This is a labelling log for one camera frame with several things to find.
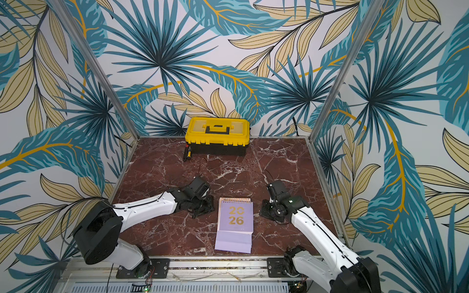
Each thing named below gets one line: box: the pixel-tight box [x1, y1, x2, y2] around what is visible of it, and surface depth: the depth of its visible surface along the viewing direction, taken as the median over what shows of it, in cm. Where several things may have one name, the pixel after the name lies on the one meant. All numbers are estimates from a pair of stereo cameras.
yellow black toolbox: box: [185, 117, 250, 156], surface depth 102 cm
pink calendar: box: [218, 197, 253, 206], surface depth 87 cm
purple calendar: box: [214, 199, 254, 254], surface depth 80 cm
